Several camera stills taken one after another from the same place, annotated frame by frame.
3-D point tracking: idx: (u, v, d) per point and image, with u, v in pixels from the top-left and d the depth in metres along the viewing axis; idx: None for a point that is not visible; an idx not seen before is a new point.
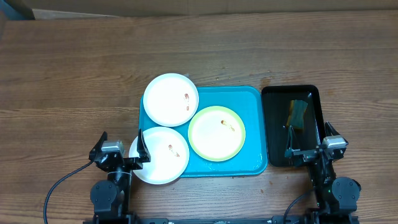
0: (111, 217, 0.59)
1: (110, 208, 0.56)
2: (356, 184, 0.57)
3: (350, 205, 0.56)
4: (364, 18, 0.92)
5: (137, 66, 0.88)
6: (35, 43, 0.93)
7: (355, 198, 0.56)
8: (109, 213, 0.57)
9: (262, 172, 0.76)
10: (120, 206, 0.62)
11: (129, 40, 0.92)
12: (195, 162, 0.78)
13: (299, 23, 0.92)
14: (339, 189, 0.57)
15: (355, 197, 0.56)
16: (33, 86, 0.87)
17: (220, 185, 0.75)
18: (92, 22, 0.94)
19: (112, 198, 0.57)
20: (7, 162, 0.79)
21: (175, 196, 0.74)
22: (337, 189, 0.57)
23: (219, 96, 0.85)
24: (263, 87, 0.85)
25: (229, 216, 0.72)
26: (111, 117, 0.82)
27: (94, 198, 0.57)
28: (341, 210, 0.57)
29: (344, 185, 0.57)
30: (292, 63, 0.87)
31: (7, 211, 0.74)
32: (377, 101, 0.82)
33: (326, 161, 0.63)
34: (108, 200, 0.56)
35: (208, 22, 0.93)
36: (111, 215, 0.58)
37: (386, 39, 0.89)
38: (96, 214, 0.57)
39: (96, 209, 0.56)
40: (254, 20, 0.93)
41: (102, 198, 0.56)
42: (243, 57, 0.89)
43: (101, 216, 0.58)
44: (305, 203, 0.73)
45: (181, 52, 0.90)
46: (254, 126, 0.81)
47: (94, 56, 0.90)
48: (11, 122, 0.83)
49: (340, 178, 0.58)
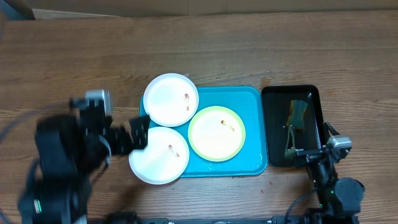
0: (56, 150, 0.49)
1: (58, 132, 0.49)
2: (359, 185, 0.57)
3: (354, 206, 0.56)
4: (364, 18, 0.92)
5: (137, 66, 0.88)
6: (35, 43, 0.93)
7: (359, 200, 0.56)
8: (55, 146, 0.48)
9: (262, 172, 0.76)
10: (73, 151, 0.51)
11: (129, 39, 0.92)
12: (195, 162, 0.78)
13: (299, 23, 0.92)
14: (342, 190, 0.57)
15: (359, 198, 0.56)
16: (33, 86, 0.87)
17: (220, 185, 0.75)
18: (91, 21, 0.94)
19: (61, 130, 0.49)
20: (7, 162, 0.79)
21: (176, 196, 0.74)
22: (341, 190, 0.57)
23: (219, 96, 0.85)
24: (263, 86, 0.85)
25: (229, 216, 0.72)
26: None
27: (43, 122, 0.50)
28: (344, 211, 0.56)
29: (347, 186, 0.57)
30: (292, 63, 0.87)
31: (8, 211, 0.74)
32: (377, 101, 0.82)
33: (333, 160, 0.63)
34: (63, 122, 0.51)
35: (208, 22, 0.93)
36: (59, 157, 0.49)
37: (387, 40, 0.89)
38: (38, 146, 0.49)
39: (38, 138, 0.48)
40: (254, 20, 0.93)
41: (55, 121, 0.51)
42: (243, 57, 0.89)
43: (41, 149, 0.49)
44: (305, 203, 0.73)
45: (182, 52, 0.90)
46: (254, 126, 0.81)
47: (94, 56, 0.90)
48: (10, 122, 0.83)
49: (344, 180, 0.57)
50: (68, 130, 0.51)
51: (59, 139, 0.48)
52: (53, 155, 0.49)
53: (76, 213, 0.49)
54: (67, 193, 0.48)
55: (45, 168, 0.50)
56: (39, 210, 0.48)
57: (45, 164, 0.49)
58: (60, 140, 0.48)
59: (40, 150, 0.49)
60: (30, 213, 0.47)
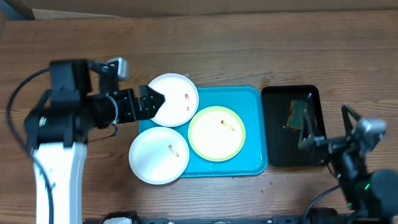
0: (68, 74, 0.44)
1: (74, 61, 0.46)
2: None
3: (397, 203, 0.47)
4: (364, 18, 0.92)
5: (137, 66, 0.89)
6: (35, 43, 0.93)
7: None
8: (68, 74, 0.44)
9: (262, 172, 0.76)
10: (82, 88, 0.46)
11: (129, 40, 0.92)
12: (195, 162, 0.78)
13: (299, 23, 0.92)
14: (381, 183, 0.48)
15: None
16: (33, 86, 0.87)
17: (220, 185, 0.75)
18: (92, 22, 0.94)
19: (77, 61, 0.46)
20: (7, 162, 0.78)
21: (176, 196, 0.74)
22: (379, 184, 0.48)
23: (219, 96, 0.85)
24: (263, 87, 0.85)
25: (229, 216, 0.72)
26: None
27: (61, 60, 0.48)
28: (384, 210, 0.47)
29: (385, 180, 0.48)
30: (292, 63, 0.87)
31: (8, 211, 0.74)
32: (377, 101, 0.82)
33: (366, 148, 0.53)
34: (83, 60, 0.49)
35: (208, 22, 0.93)
36: (69, 83, 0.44)
37: (387, 40, 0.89)
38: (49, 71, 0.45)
39: (52, 66, 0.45)
40: (254, 20, 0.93)
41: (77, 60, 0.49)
42: (243, 57, 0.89)
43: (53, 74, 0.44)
44: (305, 203, 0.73)
45: (182, 52, 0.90)
46: (254, 126, 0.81)
47: (94, 56, 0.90)
48: (10, 122, 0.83)
49: (380, 171, 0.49)
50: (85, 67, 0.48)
51: (71, 66, 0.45)
52: (61, 79, 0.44)
53: (79, 134, 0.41)
54: (74, 114, 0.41)
55: (54, 97, 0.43)
56: (43, 124, 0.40)
57: (54, 93, 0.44)
58: (72, 66, 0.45)
59: (52, 79, 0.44)
60: (33, 129, 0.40)
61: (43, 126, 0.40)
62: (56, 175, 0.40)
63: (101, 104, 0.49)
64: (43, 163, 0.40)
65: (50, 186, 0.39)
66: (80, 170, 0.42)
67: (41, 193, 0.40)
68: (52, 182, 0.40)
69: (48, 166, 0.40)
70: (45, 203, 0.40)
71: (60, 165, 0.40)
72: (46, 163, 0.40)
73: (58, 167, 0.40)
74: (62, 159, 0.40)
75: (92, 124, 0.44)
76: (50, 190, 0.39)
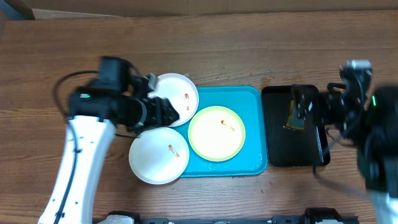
0: (116, 70, 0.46)
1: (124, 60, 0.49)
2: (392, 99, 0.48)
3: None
4: (364, 18, 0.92)
5: (137, 66, 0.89)
6: (35, 43, 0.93)
7: None
8: (114, 69, 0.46)
9: (262, 172, 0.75)
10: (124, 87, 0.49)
11: (129, 39, 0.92)
12: (195, 162, 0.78)
13: (299, 23, 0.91)
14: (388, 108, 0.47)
15: None
16: (33, 86, 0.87)
17: (220, 185, 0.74)
18: (92, 22, 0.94)
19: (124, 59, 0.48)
20: (7, 162, 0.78)
21: (176, 196, 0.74)
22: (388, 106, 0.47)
23: (219, 96, 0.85)
24: (263, 86, 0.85)
25: (229, 216, 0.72)
26: None
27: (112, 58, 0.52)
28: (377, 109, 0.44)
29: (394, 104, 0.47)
30: (292, 63, 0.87)
31: (8, 211, 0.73)
32: None
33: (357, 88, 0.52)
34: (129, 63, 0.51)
35: (208, 22, 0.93)
36: (114, 76, 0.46)
37: (387, 40, 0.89)
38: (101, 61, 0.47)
39: (102, 59, 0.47)
40: (254, 20, 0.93)
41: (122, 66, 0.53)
42: (243, 57, 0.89)
43: (106, 66, 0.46)
44: (305, 203, 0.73)
45: (182, 52, 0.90)
46: (254, 126, 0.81)
47: (94, 56, 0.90)
48: (10, 122, 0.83)
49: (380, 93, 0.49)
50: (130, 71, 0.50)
51: (119, 63, 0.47)
52: (109, 71, 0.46)
53: (112, 115, 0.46)
54: (111, 98, 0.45)
55: (96, 84, 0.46)
56: (84, 98, 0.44)
57: (98, 81, 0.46)
58: (120, 64, 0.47)
59: (101, 70, 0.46)
60: (75, 102, 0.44)
61: (84, 102, 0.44)
62: (86, 142, 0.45)
63: (132, 104, 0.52)
64: (76, 130, 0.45)
65: (78, 150, 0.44)
66: (105, 144, 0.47)
67: (69, 155, 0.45)
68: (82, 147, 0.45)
69: (79, 133, 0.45)
70: (69, 164, 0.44)
71: (91, 134, 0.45)
72: (79, 130, 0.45)
73: (89, 135, 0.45)
74: (94, 130, 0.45)
75: (122, 114, 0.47)
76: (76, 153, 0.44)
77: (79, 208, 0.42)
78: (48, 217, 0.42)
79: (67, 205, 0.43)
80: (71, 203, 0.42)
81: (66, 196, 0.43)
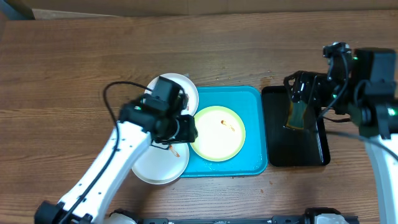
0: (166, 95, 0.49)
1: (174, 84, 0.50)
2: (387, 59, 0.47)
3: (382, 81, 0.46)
4: (364, 18, 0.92)
5: (137, 66, 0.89)
6: (36, 43, 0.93)
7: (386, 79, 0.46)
8: (166, 91, 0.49)
9: (262, 172, 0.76)
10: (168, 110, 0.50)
11: (129, 39, 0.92)
12: (195, 162, 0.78)
13: (299, 23, 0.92)
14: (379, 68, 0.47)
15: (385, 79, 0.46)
16: (33, 86, 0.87)
17: (220, 185, 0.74)
18: (92, 22, 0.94)
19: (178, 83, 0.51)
20: (7, 162, 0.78)
21: (176, 196, 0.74)
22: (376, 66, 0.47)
23: (219, 96, 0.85)
24: (263, 86, 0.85)
25: (229, 216, 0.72)
26: (111, 117, 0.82)
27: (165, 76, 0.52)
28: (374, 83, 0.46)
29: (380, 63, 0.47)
30: (292, 63, 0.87)
31: (8, 211, 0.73)
32: None
33: (380, 76, 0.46)
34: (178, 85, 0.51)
35: (208, 22, 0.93)
36: (165, 96, 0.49)
37: (387, 40, 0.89)
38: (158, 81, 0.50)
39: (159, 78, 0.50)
40: (254, 19, 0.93)
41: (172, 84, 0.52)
42: (243, 57, 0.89)
43: (157, 87, 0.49)
44: (305, 203, 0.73)
45: (181, 52, 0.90)
46: (254, 126, 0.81)
47: (93, 55, 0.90)
48: (10, 122, 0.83)
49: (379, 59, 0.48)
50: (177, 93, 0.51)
51: (173, 86, 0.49)
52: (159, 94, 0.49)
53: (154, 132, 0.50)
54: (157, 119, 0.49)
55: (148, 99, 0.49)
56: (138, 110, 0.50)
57: (151, 97, 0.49)
58: (173, 86, 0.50)
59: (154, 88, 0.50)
60: (129, 111, 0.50)
61: (136, 112, 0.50)
62: (125, 145, 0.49)
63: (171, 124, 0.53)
64: (121, 132, 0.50)
65: (117, 149, 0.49)
66: (138, 153, 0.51)
67: (108, 150, 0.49)
68: (121, 148, 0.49)
69: (123, 135, 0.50)
70: (106, 158, 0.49)
71: (132, 139, 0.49)
72: (124, 133, 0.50)
73: (130, 139, 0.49)
74: (135, 135, 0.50)
75: (162, 133, 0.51)
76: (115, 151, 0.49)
77: (99, 199, 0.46)
78: (70, 198, 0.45)
79: (91, 192, 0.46)
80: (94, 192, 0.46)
81: (93, 185, 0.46)
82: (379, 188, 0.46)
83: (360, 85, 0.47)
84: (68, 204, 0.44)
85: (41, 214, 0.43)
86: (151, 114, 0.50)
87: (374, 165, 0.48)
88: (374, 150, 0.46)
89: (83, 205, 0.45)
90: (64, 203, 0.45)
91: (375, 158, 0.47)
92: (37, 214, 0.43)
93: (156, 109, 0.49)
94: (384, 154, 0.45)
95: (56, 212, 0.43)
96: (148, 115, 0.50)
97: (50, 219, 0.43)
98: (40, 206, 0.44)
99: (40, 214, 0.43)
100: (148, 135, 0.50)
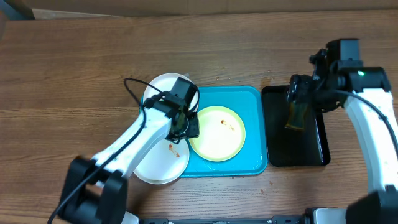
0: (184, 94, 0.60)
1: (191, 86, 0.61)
2: (352, 44, 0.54)
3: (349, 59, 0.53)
4: (364, 18, 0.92)
5: (137, 66, 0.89)
6: (35, 43, 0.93)
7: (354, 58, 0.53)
8: (185, 89, 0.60)
9: (262, 172, 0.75)
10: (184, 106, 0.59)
11: (129, 39, 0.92)
12: (195, 162, 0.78)
13: (299, 23, 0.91)
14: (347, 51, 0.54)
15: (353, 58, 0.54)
16: (33, 86, 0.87)
17: (220, 185, 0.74)
18: (92, 22, 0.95)
19: (193, 85, 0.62)
20: (7, 162, 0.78)
21: (176, 196, 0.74)
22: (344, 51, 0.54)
23: (219, 96, 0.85)
24: (263, 86, 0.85)
25: (229, 216, 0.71)
26: (111, 117, 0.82)
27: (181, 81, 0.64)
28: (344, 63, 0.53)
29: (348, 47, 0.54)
30: (292, 63, 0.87)
31: (8, 211, 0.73)
32: None
33: (348, 56, 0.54)
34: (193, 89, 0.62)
35: (208, 22, 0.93)
36: (181, 95, 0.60)
37: (387, 39, 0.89)
38: (177, 82, 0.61)
39: (179, 80, 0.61)
40: (254, 19, 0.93)
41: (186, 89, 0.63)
42: (243, 57, 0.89)
43: (176, 88, 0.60)
44: (305, 203, 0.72)
45: (181, 52, 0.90)
46: (254, 126, 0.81)
47: (93, 55, 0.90)
48: (10, 122, 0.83)
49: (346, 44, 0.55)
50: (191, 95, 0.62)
51: (190, 86, 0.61)
52: (180, 92, 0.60)
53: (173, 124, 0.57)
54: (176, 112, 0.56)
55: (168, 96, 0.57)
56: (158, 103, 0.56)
57: (170, 94, 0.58)
58: (190, 87, 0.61)
59: (175, 88, 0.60)
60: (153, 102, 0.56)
61: (157, 103, 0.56)
62: (151, 124, 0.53)
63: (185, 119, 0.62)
64: (147, 114, 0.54)
65: (144, 125, 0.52)
66: (160, 135, 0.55)
67: (136, 126, 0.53)
68: (148, 125, 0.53)
69: (150, 116, 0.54)
70: (133, 132, 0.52)
71: (157, 119, 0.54)
72: (150, 115, 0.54)
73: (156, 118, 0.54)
74: (159, 117, 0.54)
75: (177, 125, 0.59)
76: (142, 127, 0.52)
77: (128, 162, 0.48)
78: (102, 156, 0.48)
79: (122, 154, 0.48)
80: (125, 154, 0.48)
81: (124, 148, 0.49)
82: (360, 138, 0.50)
83: (333, 66, 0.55)
84: (100, 161, 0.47)
85: (74, 166, 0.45)
86: (171, 106, 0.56)
87: (354, 120, 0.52)
88: (352, 104, 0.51)
89: (114, 163, 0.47)
90: (97, 160, 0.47)
91: (354, 111, 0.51)
92: (71, 165, 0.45)
93: (175, 103, 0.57)
94: (359, 104, 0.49)
95: (91, 165, 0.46)
96: (169, 107, 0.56)
97: (82, 172, 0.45)
98: (76, 159, 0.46)
99: (75, 166, 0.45)
100: (168, 122, 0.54)
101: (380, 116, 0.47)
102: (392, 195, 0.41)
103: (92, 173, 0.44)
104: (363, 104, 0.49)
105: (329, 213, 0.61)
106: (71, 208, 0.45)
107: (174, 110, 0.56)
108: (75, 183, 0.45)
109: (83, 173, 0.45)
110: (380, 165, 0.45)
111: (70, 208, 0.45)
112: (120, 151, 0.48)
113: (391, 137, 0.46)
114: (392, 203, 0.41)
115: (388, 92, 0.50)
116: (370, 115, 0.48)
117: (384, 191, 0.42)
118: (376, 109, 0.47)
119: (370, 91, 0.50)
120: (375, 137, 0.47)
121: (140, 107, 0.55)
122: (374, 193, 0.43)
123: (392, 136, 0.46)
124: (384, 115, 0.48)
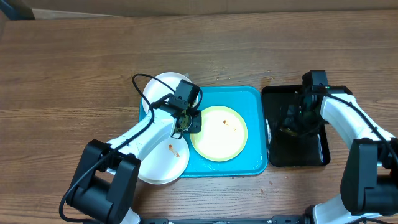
0: (186, 94, 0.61)
1: (192, 86, 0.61)
2: (321, 74, 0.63)
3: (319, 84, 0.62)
4: (364, 18, 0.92)
5: (137, 66, 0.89)
6: (35, 42, 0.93)
7: (323, 84, 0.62)
8: (188, 92, 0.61)
9: (262, 172, 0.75)
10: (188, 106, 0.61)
11: (129, 39, 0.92)
12: (195, 162, 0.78)
13: (299, 23, 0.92)
14: (317, 79, 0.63)
15: (323, 84, 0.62)
16: (33, 86, 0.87)
17: (220, 185, 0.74)
18: (92, 22, 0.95)
19: (197, 86, 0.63)
20: (7, 162, 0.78)
21: (176, 196, 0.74)
22: (316, 79, 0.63)
23: (219, 96, 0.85)
24: (263, 86, 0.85)
25: (229, 216, 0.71)
26: (111, 117, 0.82)
27: None
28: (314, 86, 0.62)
29: (316, 78, 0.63)
30: (292, 63, 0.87)
31: (8, 211, 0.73)
32: (377, 101, 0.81)
33: (319, 81, 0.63)
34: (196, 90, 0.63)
35: (208, 22, 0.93)
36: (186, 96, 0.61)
37: (387, 39, 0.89)
38: (181, 82, 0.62)
39: (182, 81, 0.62)
40: (254, 19, 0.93)
41: None
42: (243, 57, 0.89)
43: (181, 88, 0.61)
44: (305, 203, 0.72)
45: (181, 51, 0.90)
46: (254, 126, 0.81)
47: (93, 55, 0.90)
48: (10, 122, 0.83)
49: (316, 74, 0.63)
50: (194, 96, 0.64)
51: (192, 88, 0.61)
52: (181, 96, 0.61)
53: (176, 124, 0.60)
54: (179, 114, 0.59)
55: (172, 98, 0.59)
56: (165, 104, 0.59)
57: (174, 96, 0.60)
58: (193, 89, 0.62)
59: (180, 88, 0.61)
60: (160, 102, 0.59)
61: (163, 106, 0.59)
62: (159, 120, 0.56)
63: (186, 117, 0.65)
64: (155, 112, 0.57)
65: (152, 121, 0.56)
66: (165, 133, 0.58)
67: (144, 121, 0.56)
68: (156, 121, 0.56)
69: (157, 115, 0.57)
70: (142, 125, 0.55)
71: (163, 116, 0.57)
72: (157, 114, 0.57)
73: (161, 116, 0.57)
74: (166, 114, 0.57)
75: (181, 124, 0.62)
76: (151, 122, 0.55)
77: (140, 148, 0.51)
78: (117, 141, 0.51)
79: (134, 142, 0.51)
80: (136, 142, 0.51)
81: (135, 137, 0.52)
82: (337, 123, 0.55)
83: (308, 89, 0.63)
84: (114, 144, 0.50)
85: (90, 149, 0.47)
86: (176, 107, 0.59)
87: (330, 119, 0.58)
88: (326, 107, 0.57)
89: (127, 149, 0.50)
90: (111, 144, 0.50)
91: (327, 111, 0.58)
92: (86, 147, 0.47)
93: (179, 106, 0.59)
94: (328, 101, 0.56)
95: (104, 149, 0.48)
96: (174, 108, 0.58)
97: (97, 156, 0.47)
98: (91, 142, 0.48)
99: (90, 149, 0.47)
100: (173, 121, 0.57)
101: (346, 103, 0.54)
102: (367, 142, 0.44)
103: (105, 156, 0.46)
104: (332, 99, 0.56)
105: (328, 210, 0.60)
106: (81, 191, 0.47)
107: (178, 111, 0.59)
108: (87, 167, 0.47)
109: (97, 157, 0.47)
110: (356, 129, 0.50)
111: (79, 190, 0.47)
112: (134, 138, 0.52)
113: (357, 112, 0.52)
114: (367, 145, 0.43)
115: (351, 95, 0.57)
116: (339, 105, 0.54)
117: (359, 140, 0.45)
118: (341, 100, 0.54)
119: (338, 94, 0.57)
120: (345, 113, 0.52)
121: (150, 106, 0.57)
122: (352, 145, 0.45)
123: (358, 111, 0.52)
124: (349, 102, 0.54)
